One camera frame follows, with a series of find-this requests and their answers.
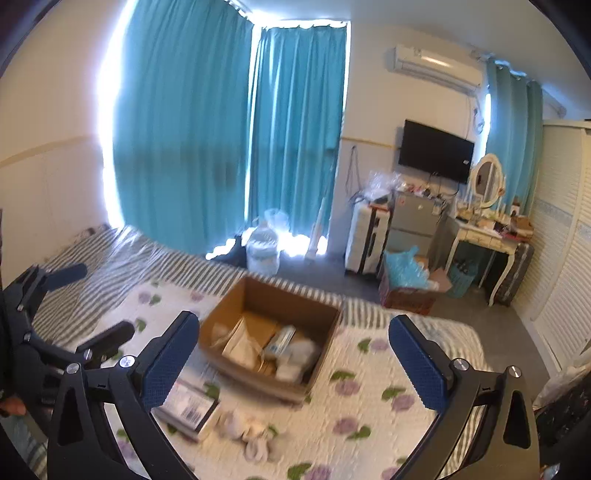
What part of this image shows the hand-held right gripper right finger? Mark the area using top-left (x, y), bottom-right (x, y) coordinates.
top-left (388, 315), bottom-right (541, 480)

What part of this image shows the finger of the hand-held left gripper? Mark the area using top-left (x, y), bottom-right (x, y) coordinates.
top-left (21, 320), bottom-right (136, 371)
top-left (9, 263), bottom-right (88, 311)

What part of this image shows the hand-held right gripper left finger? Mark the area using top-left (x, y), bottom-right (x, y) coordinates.
top-left (46, 310), bottom-right (201, 480)

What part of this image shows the packet with barcode label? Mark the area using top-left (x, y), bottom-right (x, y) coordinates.
top-left (150, 379), bottom-right (221, 445)

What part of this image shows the brown cardboard box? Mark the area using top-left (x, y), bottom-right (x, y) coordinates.
top-left (198, 275), bottom-right (345, 405)

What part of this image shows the floral white quilt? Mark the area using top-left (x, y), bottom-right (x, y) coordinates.
top-left (46, 277), bottom-right (491, 480)

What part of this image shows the brown storage basket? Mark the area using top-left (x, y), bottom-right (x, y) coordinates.
top-left (379, 267), bottom-right (440, 317)

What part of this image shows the grey striped bedsheet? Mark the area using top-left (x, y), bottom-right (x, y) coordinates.
top-left (28, 224), bottom-right (485, 352)

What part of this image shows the beige paper bag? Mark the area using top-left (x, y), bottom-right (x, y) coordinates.
top-left (221, 318), bottom-right (267, 371)

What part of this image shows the teal wastebasket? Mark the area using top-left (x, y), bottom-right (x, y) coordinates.
top-left (446, 262), bottom-right (481, 299)

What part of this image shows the blue plastic bag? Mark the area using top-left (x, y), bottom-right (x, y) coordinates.
top-left (383, 245), bottom-right (433, 292)

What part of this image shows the blue and white tissue pack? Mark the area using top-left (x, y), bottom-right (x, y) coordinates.
top-left (264, 324), bottom-right (297, 359)

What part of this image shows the white fluffy cloth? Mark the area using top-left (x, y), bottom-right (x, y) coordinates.
top-left (276, 339), bottom-right (322, 384)

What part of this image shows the dark suitcase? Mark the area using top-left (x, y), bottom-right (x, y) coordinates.
top-left (496, 242), bottom-right (536, 306)

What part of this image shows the white suitcase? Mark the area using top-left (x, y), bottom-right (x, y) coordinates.
top-left (345, 203), bottom-right (393, 276)

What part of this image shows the grey mini fridge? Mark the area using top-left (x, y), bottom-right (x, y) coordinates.
top-left (389, 191), bottom-right (443, 274)

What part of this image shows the white dressing table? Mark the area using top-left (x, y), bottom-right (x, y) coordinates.
top-left (444, 203), bottom-right (523, 308)

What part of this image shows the large water jug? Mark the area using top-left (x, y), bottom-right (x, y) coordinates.
top-left (245, 226), bottom-right (281, 276)

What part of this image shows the dark floral cloth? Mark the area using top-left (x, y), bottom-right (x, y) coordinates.
top-left (534, 369), bottom-right (591, 467)

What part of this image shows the white plastic bag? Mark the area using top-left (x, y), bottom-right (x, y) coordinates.
top-left (263, 208), bottom-right (294, 237)

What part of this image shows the wide teal curtain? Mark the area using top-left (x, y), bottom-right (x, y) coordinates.
top-left (111, 0), bottom-right (256, 257)

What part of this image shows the clear plastic bag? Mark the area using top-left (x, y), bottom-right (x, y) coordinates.
top-left (364, 169), bottom-right (408, 198)

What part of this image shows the white louvred wardrobe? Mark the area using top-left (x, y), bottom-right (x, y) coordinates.
top-left (512, 119), bottom-right (591, 376)

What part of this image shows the white oval mirror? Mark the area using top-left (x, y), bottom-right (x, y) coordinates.
top-left (469, 154), bottom-right (505, 207)

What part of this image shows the short teal curtain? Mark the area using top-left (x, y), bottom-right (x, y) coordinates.
top-left (484, 59), bottom-right (546, 219)

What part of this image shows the narrow teal curtain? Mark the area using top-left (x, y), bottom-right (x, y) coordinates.
top-left (248, 22), bottom-right (348, 244)

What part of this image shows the white air conditioner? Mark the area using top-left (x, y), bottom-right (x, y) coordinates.
top-left (387, 44), bottom-right (484, 96)

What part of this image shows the black wall television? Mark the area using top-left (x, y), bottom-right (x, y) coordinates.
top-left (398, 119), bottom-right (476, 185)

